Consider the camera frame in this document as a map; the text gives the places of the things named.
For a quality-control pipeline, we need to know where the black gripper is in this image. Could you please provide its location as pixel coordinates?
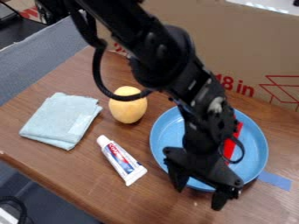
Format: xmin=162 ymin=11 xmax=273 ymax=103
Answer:
xmin=162 ymin=147 xmax=244 ymax=211

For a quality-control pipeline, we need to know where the red star-shaped bar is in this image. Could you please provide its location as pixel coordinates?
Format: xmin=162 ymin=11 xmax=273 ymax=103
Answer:
xmin=222 ymin=122 xmax=245 ymax=165

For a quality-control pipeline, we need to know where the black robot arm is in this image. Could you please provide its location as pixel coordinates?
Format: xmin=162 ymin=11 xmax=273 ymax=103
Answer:
xmin=64 ymin=0 xmax=244 ymax=211

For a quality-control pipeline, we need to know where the blue plate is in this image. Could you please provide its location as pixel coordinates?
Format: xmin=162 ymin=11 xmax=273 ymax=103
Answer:
xmin=149 ymin=107 xmax=268 ymax=192

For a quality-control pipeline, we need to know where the white toothpaste tube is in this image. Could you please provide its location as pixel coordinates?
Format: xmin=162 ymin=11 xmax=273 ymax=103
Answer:
xmin=97 ymin=135 xmax=146 ymax=186

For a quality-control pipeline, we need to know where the blue tape strip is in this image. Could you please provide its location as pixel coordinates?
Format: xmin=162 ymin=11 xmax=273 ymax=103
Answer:
xmin=257 ymin=171 xmax=292 ymax=192

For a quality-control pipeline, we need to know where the yellow round fruit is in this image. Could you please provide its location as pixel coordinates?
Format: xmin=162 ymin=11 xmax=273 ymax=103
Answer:
xmin=108 ymin=86 xmax=146 ymax=123

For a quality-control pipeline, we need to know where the light blue folded cloth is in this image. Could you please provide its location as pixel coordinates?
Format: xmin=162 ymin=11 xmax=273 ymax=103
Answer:
xmin=18 ymin=93 xmax=102 ymax=151

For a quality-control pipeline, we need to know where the brown cardboard box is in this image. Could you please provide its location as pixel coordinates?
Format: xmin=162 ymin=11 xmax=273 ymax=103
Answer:
xmin=93 ymin=0 xmax=299 ymax=113

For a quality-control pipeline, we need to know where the grey fabric partition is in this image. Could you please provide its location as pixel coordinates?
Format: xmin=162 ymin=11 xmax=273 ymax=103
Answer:
xmin=0 ymin=17 xmax=88 ymax=107

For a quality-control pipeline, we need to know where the black device in background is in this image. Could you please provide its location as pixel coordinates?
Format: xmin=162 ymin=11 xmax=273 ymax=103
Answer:
xmin=33 ymin=0 xmax=69 ymax=25

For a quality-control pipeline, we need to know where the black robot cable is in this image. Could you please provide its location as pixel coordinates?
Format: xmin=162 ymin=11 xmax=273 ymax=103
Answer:
xmin=90 ymin=43 xmax=154 ymax=102

